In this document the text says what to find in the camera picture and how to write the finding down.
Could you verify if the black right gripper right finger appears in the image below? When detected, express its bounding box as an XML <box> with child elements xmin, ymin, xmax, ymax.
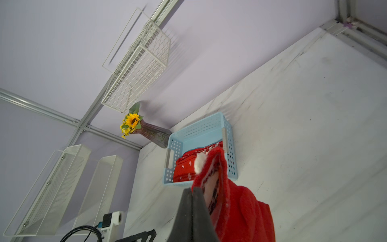
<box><xmin>192</xmin><ymin>187</ymin><xmax>219</xmax><ymax>242</ymax></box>

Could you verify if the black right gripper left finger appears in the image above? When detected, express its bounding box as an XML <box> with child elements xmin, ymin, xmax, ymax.
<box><xmin>167</xmin><ymin>188</ymin><xmax>193</xmax><ymax>242</ymax></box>

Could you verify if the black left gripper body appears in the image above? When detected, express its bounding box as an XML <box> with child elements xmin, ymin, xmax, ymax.
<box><xmin>116</xmin><ymin>229</ymin><xmax>157</xmax><ymax>242</ymax></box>

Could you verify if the red snowflake sock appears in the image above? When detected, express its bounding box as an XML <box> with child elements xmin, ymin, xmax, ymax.
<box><xmin>173</xmin><ymin>141</ymin><xmax>223</xmax><ymax>183</ymax></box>

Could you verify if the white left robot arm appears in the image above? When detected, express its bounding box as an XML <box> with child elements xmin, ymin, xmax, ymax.
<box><xmin>60</xmin><ymin>211</ymin><xmax>157</xmax><ymax>242</ymax></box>

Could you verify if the white mesh lower shelf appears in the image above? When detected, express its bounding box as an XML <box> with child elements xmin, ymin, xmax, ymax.
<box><xmin>73</xmin><ymin>155</ymin><xmax>123</xmax><ymax>228</ymax></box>

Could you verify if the white mesh shelf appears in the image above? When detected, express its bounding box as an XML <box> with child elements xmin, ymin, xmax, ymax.
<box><xmin>73</xmin><ymin>155</ymin><xmax>123</xmax><ymax>228</ymax></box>
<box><xmin>4</xmin><ymin>145</ymin><xmax>91</xmax><ymax>238</ymax></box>

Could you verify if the dark glass vase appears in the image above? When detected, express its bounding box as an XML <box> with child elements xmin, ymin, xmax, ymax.
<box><xmin>134</xmin><ymin>120</ymin><xmax>172</xmax><ymax>149</ymax></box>

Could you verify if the light blue plastic basket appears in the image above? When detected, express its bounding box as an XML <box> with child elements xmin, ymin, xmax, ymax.
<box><xmin>162</xmin><ymin>112</ymin><xmax>238</xmax><ymax>187</ymax></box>

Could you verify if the white mesh upper shelf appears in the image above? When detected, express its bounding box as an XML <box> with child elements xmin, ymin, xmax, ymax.
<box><xmin>4</xmin><ymin>145</ymin><xmax>91</xmax><ymax>238</ymax></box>

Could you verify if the yellow sunflower bouquet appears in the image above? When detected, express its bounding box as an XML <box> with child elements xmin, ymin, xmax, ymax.
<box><xmin>120</xmin><ymin>102</ymin><xmax>143</xmax><ymax>139</ymax></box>

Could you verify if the white wire wall basket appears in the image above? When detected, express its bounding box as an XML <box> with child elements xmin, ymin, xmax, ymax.
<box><xmin>101</xmin><ymin>8</ymin><xmax>171</xmax><ymax>113</ymax></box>

